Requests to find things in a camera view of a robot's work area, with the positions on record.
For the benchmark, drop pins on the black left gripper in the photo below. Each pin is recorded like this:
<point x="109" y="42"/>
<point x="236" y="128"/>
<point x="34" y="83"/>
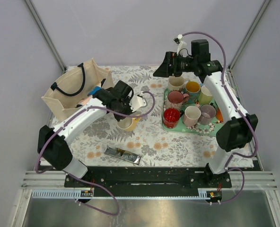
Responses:
<point x="119" y="117"/>

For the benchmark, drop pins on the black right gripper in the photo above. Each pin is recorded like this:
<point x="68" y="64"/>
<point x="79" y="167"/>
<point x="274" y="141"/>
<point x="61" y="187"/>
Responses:
<point x="164" y="70"/>

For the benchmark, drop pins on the beige floral mug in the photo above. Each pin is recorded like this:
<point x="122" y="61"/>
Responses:
<point x="176" y="83"/>

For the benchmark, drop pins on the yellow mug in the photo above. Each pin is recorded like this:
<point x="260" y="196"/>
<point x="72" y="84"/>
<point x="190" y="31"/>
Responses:
<point x="128" y="124"/>

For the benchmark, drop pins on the pink round mug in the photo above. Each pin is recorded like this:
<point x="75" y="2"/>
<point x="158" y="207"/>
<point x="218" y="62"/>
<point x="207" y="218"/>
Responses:
<point x="175" y="99"/>

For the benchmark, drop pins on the blue butterfly mug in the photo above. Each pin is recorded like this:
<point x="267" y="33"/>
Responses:
<point x="193" y="89"/>

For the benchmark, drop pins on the lime green mug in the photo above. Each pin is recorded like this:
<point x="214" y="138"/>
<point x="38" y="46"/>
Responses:
<point x="205" y="96"/>

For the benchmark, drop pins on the red mug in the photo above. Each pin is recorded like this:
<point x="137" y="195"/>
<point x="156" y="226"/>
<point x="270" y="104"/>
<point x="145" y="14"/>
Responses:
<point x="171" y="117"/>

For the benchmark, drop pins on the pink octagonal mug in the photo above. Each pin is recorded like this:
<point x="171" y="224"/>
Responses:
<point x="191" y="116"/>

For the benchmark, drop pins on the lavender mug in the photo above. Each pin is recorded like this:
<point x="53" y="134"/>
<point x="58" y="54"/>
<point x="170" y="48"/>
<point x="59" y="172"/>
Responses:
<point x="208" y="112"/>

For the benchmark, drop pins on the orange mug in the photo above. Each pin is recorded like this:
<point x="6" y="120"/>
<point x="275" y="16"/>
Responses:
<point x="219" y="115"/>

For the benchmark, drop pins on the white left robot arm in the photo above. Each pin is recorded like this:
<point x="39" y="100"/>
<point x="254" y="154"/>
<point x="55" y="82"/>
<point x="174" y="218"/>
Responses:
<point x="53" y="143"/>

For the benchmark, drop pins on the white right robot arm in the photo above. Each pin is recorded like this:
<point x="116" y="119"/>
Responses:
<point x="239" y="125"/>

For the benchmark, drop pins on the floral table mat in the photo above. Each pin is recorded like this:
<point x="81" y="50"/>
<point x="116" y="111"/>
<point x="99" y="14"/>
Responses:
<point x="156" y="146"/>

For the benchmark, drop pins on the beige canvas tote bag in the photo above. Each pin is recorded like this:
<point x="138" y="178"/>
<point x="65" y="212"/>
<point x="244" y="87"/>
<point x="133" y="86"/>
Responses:
<point x="64" y="94"/>

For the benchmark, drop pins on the green floral tray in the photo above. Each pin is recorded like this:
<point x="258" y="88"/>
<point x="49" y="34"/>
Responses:
<point x="210" y="129"/>

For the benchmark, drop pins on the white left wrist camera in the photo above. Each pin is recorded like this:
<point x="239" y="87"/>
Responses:
<point x="137" y="102"/>

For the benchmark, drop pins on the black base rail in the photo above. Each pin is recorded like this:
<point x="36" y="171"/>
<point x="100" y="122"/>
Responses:
<point x="154" y="178"/>

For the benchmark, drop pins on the white slotted cable duct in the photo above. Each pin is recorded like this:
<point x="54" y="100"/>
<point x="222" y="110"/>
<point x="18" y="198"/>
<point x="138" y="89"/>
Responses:
<point x="196" y="194"/>

